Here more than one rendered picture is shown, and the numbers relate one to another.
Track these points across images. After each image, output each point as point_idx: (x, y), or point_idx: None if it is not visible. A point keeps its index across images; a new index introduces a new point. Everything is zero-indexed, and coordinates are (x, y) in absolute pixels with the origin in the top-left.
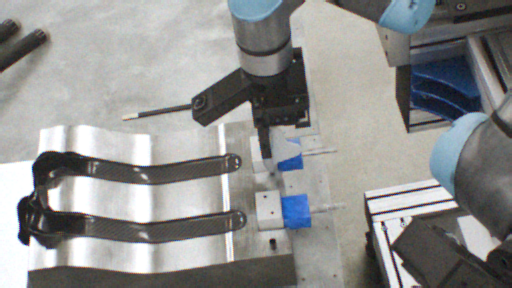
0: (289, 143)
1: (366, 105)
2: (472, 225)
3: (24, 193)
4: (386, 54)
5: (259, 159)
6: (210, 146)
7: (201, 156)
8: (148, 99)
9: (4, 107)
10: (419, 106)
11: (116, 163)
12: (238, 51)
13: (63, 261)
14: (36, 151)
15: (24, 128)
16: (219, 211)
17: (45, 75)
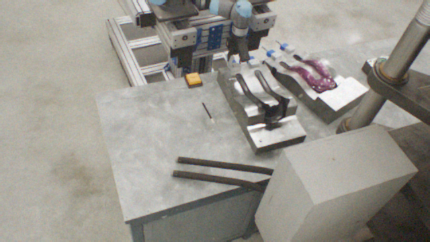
0: None
1: (86, 159)
2: (258, 16)
3: (262, 130)
4: (194, 42)
5: (240, 64)
6: (233, 81)
7: (238, 83)
8: (203, 117)
9: None
10: (195, 50)
11: (250, 99)
12: (246, 29)
13: (291, 97)
14: (234, 145)
15: (225, 152)
16: (255, 76)
17: (197, 154)
